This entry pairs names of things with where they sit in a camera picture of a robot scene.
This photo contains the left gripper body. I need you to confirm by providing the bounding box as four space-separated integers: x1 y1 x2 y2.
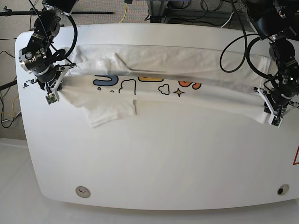
252 87 299 117

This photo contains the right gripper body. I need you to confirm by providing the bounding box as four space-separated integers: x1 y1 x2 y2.
22 62 76 92

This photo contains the white printed T-shirt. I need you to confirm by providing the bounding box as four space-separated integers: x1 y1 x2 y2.
60 44 267 127

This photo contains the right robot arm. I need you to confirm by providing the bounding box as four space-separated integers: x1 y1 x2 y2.
19 0 78 94

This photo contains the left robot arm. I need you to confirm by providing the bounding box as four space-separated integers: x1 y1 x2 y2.
238 0 299 117

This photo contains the red triangle warning sticker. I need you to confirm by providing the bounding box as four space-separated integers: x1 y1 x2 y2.
293 147 299 165

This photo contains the black tripod stand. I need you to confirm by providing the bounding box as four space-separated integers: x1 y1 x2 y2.
0 0 114 31

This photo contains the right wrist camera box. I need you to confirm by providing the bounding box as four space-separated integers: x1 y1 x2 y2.
45 91 59 105

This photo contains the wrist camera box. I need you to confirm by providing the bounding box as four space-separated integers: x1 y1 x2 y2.
268 114 283 128
45 91 59 105

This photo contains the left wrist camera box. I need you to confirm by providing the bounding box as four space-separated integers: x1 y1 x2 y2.
268 114 283 128

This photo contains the black floor cables left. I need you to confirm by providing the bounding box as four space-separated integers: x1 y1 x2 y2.
0 50 18 128

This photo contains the right table cable grommet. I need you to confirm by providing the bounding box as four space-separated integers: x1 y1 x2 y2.
277 184 290 196

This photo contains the table cable grommet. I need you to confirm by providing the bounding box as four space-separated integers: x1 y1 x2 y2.
277 184 290 196
75 186 91 198

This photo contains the yellow cable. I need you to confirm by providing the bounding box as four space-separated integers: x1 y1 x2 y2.
118 3 128 24

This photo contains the left table cable grommet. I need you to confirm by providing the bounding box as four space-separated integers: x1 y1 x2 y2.
75 186 91 198

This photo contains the grey metal frame base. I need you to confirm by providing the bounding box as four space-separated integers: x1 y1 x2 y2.
146 0 253 24

